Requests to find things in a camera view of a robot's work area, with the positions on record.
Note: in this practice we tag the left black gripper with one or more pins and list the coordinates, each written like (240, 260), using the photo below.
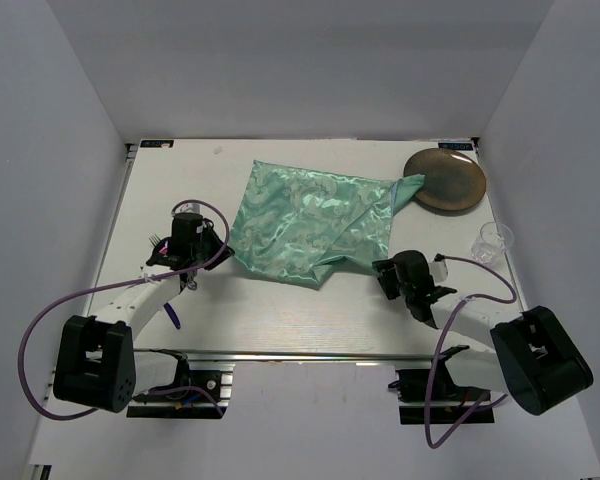
(209, 232)

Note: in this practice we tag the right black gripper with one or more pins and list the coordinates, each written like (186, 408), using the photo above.
(388, 267)

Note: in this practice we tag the green satin cloth napkin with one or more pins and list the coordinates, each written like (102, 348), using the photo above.
(297, 225)

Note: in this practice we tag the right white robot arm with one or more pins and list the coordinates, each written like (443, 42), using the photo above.
(527, 356)

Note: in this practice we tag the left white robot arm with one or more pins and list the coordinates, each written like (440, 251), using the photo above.
(97, 364)

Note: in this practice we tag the ornate iridescent fork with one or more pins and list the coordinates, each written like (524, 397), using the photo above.
(156, 241)

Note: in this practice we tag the purple knife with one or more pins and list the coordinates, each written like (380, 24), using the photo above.
(174, 318)

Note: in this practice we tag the clear glass cup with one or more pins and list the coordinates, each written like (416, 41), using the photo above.
(492, 242)

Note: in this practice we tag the left table corner sticker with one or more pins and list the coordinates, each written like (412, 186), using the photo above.
(157, 143)

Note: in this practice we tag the table corner sticker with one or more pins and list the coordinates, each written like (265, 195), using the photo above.
(458, 146)
(157, 143)

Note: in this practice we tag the brown ceramic plate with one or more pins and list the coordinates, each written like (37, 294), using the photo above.
(453, 182)

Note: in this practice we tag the right table corner sticker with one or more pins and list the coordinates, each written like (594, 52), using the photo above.
(458, 146)

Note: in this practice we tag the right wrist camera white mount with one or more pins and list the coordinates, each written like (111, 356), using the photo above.
(438, 270)

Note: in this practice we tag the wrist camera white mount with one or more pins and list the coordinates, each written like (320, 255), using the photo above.
(438, 270)
(185, 207)

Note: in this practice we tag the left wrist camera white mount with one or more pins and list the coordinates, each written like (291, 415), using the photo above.
(185, 207)

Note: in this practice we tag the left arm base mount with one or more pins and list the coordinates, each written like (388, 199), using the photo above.
(202, 390)

